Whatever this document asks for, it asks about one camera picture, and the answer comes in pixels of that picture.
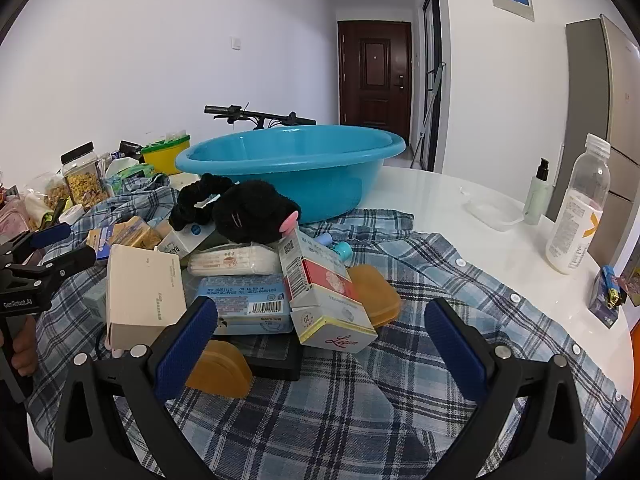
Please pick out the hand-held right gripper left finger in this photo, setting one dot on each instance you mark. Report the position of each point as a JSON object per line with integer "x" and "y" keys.
{"x": 185, "y": 345}

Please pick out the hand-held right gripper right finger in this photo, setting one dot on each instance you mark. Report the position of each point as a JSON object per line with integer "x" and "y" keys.
{"x": 455, "y": 350}

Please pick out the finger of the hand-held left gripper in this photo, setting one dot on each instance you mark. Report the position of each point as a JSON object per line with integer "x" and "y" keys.
{"x": 70, "y": 262}
{"x": 50, "y": 235}

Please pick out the yellow packet with blue label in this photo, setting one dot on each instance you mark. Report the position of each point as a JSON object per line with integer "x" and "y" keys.
{"x": 130, "y": 235}

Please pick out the cream cardboard box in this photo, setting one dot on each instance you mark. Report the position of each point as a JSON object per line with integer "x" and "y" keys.
{"x": 142, "y": 290}

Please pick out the blue and white mask box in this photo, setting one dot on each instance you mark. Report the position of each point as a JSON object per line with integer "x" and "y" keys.
{"x": 187, "y": 242}

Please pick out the red and white cigarette pack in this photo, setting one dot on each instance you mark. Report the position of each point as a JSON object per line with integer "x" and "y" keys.
{"x": 325, "y": 300}

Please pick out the black plush toy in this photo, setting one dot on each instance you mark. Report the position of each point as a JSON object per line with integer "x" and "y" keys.
{"x": 250, "y": 215}

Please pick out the blue plastic basin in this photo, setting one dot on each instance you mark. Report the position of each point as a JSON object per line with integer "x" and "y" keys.
{"x": 295, "y": 180}

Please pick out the white desktop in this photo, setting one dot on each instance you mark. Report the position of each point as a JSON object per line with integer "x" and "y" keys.
{"x": 500, "y": 250}

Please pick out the person's left hand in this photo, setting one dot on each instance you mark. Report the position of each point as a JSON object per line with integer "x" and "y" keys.
{"x": 25, "y": 350}

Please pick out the small white cup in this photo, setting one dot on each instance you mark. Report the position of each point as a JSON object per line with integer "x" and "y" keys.
{"x": 71, "y": 215}

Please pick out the clear snack bag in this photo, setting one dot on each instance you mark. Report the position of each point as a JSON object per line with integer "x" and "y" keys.
{"x": 50, "y": 200}

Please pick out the orange soap bar left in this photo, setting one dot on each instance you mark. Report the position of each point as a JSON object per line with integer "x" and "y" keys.
{"x": 220, "y": 370}

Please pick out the pale teal box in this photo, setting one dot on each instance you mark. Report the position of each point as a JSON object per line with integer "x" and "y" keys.
{"x": 96, "y": 300}

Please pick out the clear jar with black lid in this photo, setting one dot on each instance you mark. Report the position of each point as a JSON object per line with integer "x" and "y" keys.
{"x": 85, "y": 182}

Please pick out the blue plaid shirt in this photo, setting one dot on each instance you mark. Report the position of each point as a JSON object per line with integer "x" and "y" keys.
{"x": 400, "y": 385}

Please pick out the blue face mask pack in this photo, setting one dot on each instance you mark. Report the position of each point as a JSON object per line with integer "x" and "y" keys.
{"x": 240, "y": 300}

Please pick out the black flat box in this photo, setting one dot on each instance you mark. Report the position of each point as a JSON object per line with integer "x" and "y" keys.
{"x": 275, "y": 360}

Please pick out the amber soap box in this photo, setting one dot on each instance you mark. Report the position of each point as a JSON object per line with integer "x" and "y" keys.
{"x": 377, "y": 292}

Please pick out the green packet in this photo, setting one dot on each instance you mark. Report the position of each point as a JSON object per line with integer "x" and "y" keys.
{"x": 125, "y": 172}

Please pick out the white tissue pack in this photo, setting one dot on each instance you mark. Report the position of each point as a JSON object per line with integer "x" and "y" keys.
{"x": 235, "y": 260}

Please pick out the small black item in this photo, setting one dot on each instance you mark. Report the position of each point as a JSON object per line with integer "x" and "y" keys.
{"x": 131, "y": 150}

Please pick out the yellow container with green rim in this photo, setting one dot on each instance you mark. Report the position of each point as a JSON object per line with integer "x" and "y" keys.
{"x": 165, "y": 157}

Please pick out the clear plastic tray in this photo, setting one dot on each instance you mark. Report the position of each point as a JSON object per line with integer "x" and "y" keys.
{"x": 492, "y": 212}

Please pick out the small teal bottle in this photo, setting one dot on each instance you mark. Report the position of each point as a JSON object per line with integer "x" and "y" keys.
{"x": 342, "y": 248}

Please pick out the small lavender roll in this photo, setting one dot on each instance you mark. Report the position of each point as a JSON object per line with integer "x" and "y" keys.
{"x": 317, "y": 241}

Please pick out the green pump bottle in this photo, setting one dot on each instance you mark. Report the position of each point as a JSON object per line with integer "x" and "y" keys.
{"x": 537, "y": 200}

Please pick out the clear bottle with white label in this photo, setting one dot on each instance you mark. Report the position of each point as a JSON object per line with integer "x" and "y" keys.
{"x": 575, "y": 220}

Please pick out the metal drying rack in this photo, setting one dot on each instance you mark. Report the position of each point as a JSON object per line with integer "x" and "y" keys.
{"x": 432, "y": 105}

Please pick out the black framed glass door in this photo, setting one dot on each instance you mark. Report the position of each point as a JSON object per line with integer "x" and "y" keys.
{"x": 431, "y": 85}

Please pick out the grey refrigerator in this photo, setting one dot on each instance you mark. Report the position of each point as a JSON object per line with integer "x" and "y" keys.
{"x": 590, "y": 110}

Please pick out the dark brown door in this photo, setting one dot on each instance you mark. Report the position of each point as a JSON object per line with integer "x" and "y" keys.
{"x": 375, "y": 80}

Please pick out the white wall switch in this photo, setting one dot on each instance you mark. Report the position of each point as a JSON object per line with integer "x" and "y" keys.
{"x": 236, "y": 43}

